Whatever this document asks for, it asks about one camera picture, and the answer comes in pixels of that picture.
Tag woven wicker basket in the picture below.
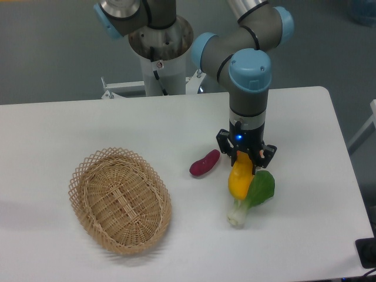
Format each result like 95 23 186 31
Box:
68 147 172 255

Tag black device at table edge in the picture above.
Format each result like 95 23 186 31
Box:
355 237 375 269

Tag white metal base frame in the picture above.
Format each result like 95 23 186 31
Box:
101 69 206 99

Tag white furniture leg right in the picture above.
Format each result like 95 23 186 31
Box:
347 99 375 155

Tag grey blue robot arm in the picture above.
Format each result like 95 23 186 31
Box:
93 1 294 169

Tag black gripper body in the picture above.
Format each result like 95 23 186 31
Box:
229 121 265 155

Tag purple sweet potato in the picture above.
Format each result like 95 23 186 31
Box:
189 149 220 176

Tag green bok choy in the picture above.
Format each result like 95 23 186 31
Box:
227 170 276 227

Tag yellow mango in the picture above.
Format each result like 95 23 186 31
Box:
228 152 254 200

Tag black cable on pedestal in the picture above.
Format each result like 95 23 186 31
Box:
149 46 169 96

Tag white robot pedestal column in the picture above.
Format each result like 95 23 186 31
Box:
127 15 194 97

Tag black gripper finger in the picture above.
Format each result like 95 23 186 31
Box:
216 129 237 166
251 143 277 174

